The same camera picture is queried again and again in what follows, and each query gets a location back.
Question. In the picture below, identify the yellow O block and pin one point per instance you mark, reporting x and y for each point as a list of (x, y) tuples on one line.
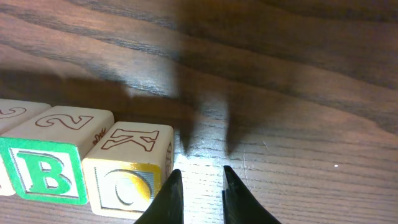
[(14, 113), (127, 168)]

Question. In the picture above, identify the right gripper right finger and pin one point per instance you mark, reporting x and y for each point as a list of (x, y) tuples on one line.
[(239, 204)]

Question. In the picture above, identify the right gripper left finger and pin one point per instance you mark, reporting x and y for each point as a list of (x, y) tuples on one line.
[(167, 206)]

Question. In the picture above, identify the green B block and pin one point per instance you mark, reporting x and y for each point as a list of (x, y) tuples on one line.
[(43, 155)]

